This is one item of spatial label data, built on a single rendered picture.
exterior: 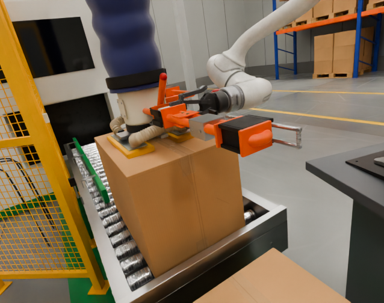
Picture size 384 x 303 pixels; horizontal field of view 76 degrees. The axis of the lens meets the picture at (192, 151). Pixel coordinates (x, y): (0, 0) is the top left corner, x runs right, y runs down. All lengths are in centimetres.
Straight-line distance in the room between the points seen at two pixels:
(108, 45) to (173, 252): 73
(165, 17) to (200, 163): 996
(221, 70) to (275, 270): 72
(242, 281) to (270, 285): 8
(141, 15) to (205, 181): 59
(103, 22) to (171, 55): 959
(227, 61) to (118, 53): 39
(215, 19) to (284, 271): 1131
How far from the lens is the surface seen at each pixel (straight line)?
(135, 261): 106
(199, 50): 1116
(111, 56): 93
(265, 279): 91
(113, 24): 92
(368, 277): 133
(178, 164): 77
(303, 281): 91
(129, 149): 87
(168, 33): 1056
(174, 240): 89
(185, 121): 63
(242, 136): 43
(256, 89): 91
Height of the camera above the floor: 123
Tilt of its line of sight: 21 degrees down
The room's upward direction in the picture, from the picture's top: 10 degrees counter-clockwise
